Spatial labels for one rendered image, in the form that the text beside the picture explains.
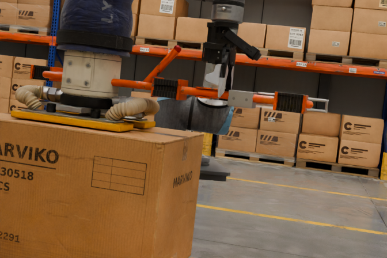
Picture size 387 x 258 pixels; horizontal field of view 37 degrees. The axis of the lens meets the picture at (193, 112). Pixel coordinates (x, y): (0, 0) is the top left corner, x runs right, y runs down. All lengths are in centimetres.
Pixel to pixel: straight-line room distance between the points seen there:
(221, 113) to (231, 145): 636
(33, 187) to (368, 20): 763
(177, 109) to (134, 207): 105
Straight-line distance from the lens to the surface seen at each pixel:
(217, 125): 250
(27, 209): 165
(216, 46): 160
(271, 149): 879
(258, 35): 887
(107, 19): 166
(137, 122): 174
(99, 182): 154
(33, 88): 179
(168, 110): 250
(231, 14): 160
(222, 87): 157
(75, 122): 161
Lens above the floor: 110
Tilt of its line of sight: 3 degrees down
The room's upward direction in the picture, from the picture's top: 6 degrees clockwise
